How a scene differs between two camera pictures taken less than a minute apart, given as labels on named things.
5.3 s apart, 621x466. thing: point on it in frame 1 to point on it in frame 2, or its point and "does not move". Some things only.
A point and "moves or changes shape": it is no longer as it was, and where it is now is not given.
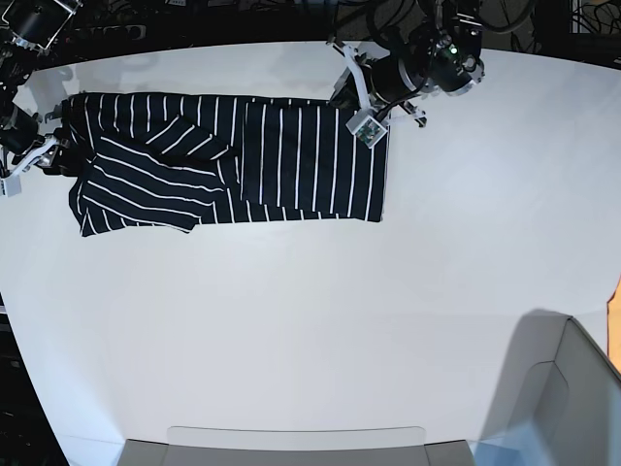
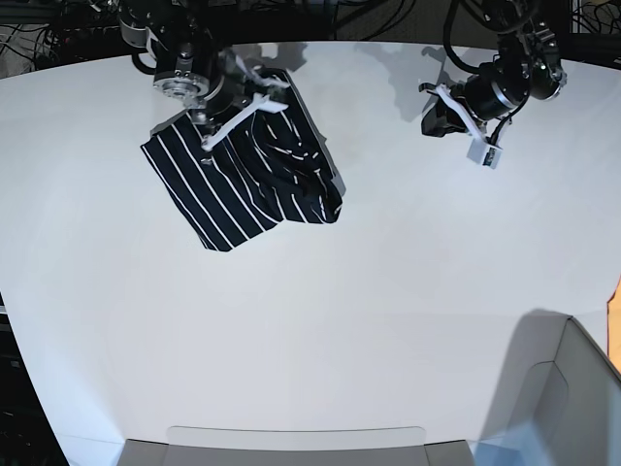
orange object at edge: x=613 y=306 does not move
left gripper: x=382 y=84 to x=489 y=98
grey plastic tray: x=296 y=446 does not move
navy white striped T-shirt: x=163 y=162 moves or changes shape
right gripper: x=18 y=134 to x=239 y=96
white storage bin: x=557 y=402 does not move
